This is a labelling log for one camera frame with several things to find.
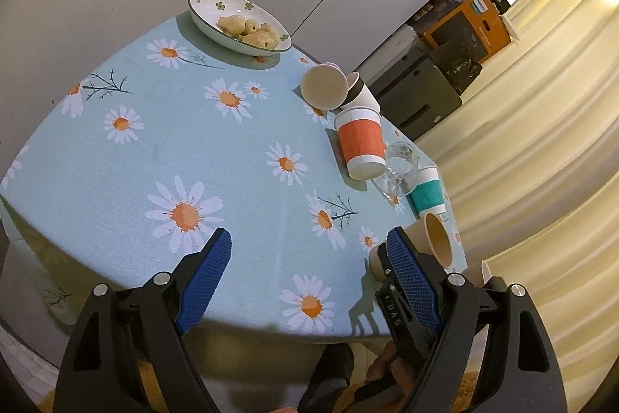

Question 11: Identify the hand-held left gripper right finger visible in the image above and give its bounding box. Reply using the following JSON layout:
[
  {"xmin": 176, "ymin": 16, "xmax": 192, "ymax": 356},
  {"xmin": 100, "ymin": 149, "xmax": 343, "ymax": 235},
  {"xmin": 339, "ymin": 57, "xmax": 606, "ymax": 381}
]
[{"xmin": 386, "ymin": 226, "xmax": 568, "ymax": 413}]

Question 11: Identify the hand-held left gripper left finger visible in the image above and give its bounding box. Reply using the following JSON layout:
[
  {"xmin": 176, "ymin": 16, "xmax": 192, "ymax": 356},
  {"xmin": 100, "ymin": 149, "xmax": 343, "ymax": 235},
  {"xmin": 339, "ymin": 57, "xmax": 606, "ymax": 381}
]
[{"xmin": 52, "ymin": 228, "xmax": 233, "ymax": 413}]

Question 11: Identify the brown kraft paper cup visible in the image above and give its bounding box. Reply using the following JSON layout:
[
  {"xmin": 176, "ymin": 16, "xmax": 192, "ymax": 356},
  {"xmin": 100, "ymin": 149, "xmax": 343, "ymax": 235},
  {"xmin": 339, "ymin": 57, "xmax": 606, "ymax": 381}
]
[{"xmin": 368, "ymin": 212, "xmax": 454, "ymax": 281}]

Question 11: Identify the tan paper cup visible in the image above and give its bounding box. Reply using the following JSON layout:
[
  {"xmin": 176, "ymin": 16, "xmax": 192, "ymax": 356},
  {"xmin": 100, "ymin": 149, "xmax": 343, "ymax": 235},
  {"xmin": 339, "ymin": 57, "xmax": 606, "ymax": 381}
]
[{"xmin": 452, "ymin": 260, "xmax": 506, "ymax": 291}]

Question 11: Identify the teal paper cup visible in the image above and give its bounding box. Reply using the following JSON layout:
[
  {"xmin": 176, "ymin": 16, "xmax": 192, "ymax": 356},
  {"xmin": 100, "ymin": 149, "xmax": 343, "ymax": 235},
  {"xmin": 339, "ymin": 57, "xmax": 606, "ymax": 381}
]
[{"xmin": 405, "ymin": 166, "xmax": 448, "ymax": 218}]

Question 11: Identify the clear glass cup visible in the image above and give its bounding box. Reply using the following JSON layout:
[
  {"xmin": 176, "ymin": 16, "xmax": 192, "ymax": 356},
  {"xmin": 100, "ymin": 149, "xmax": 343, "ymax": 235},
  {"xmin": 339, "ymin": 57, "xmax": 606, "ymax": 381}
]
[{"xmin": 380, "ymin": 141, "xmax": 419, "ymax": 197}]

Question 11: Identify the orange paper cup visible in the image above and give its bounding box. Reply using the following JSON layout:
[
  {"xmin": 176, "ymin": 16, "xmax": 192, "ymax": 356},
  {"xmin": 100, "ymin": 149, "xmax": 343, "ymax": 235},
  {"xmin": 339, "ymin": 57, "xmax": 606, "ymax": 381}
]
[{"xmin": 333, "ymin": 106, "xmax": 388, "ymax": 181}]

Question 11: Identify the black and white paper cup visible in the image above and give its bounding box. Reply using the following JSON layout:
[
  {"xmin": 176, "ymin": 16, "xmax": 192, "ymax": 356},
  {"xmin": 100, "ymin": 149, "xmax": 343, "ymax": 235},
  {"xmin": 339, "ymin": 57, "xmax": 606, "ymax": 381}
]
[{"xmin": 339, "ymin": 72, "xmax": 382, "ymax": 114}]

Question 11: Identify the beige paper cup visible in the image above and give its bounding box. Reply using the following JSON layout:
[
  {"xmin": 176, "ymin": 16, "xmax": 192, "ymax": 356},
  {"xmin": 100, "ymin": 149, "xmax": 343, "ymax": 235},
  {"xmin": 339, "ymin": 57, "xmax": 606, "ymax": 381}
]
[{"xmin": 301, "ymin": 63, "xmax": 349, "ymax": 110}]

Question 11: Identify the person's right hand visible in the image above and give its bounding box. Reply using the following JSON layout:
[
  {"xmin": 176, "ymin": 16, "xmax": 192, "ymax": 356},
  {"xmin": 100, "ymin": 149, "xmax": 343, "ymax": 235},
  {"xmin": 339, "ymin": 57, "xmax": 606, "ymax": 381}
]
[{"xmin": 366, "ymin": 339, "xmax": 421, "ymax": 400}]

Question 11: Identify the black shoe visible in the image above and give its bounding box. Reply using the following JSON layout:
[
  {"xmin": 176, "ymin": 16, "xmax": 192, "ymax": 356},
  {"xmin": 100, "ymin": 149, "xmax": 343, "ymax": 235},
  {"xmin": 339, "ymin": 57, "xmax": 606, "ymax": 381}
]
[{"xmin": 296, "ymin": 343, "xmax": 357, "ymax": 413}]

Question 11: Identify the light blue daisy tablecloth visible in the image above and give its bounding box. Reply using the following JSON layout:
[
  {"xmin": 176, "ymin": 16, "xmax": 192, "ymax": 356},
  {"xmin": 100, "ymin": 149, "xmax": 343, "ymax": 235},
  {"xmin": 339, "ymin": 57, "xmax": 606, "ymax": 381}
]
[{"xmin": 0, "ymin": 17, "xmax": 468, "ymax": 339}]

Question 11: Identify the black storage box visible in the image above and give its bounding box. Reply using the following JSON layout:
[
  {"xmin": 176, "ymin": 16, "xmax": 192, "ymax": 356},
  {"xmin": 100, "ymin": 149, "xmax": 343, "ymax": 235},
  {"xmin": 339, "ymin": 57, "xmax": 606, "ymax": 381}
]
[{"xmin": 374, "ymin": 54, "xmax": 463, "ymax": 136}]

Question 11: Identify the cream curtain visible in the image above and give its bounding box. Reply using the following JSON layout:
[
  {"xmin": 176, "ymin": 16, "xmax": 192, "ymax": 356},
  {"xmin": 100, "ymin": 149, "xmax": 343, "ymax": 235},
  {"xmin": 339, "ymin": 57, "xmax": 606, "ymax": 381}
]
[{"xmin": 411, "ymin": 0, "xmax": 619, "ymax": 413}]

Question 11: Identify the black plastic bag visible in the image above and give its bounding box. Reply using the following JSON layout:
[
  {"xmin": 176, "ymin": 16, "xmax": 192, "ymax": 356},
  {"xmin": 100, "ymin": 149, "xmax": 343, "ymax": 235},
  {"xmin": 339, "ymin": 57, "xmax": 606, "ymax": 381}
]
[{"xmin": 429, "ymin": 39, "xmax": 485, "ymax": 93}]

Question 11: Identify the white floral plate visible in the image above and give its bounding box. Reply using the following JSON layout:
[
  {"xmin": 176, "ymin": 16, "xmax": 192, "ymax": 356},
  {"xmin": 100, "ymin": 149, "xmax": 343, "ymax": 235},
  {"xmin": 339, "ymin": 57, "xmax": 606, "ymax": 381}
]
[{"xmin": 188, "ymin": 0, "xmax": 294, "ymax": 57}]

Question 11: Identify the orange cardboard box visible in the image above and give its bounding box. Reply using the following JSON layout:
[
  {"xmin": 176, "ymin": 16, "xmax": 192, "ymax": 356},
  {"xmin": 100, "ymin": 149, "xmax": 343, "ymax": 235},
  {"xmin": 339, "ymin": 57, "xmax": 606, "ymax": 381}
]
[{"xmin": 418, "ymin": 0, "xmax": 514, "ymax": 58}]

